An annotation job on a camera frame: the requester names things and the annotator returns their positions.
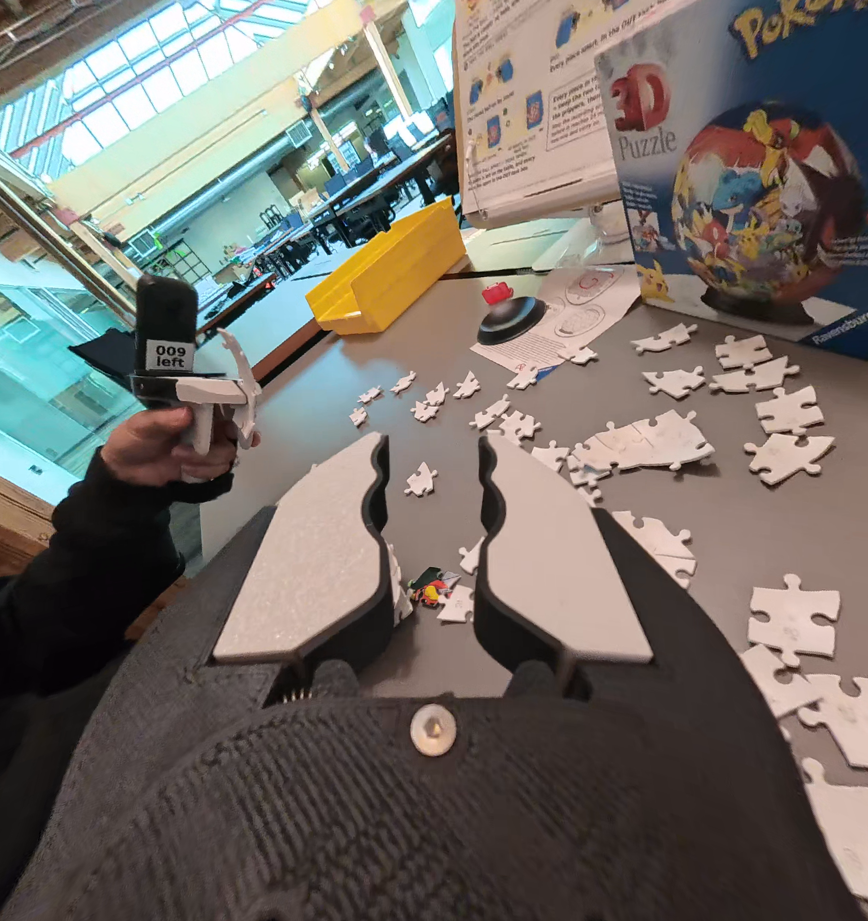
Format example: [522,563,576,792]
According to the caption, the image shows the person's left forearm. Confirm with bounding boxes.
[0,446,236,709]

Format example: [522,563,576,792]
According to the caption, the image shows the blue puzzle ball box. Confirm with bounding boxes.
[595,0,868,365]

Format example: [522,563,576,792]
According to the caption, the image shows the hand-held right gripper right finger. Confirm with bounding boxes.
[473,432,655,679]

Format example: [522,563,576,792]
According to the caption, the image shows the black round ball stand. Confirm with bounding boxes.
[476,297,547,348]

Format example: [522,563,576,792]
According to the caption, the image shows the white puzzle pieces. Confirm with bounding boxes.
[349,323,868,921]

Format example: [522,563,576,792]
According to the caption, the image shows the printed paper instruction sheet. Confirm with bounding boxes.
[469,266,643,383]

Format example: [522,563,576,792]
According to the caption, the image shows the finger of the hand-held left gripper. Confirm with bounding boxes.
[176,375,254,456]

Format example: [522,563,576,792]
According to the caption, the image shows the flat assembled white puzzle section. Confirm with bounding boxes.
[569,410,715,473]

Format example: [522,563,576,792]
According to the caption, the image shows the yellow plastic bin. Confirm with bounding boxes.
[304,197,467,336]

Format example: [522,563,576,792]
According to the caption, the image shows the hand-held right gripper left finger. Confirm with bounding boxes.
[211,430,397,678]

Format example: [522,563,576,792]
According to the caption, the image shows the narrow curved white puzzle strip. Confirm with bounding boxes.
[216,328,263,449]

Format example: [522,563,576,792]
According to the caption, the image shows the long wooden office desk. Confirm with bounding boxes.
[300,130,457,242]

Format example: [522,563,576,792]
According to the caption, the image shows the white laminated instruction board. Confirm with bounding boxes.
[452,0,622,232]

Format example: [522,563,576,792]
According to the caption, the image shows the white board stand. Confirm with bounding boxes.
[530,203,639,273]

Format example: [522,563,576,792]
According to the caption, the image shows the person's left hand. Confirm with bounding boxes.
[100,405,261,486]

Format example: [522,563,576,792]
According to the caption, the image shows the small assembled puzzle cluster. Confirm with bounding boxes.
[612,509,697,589]

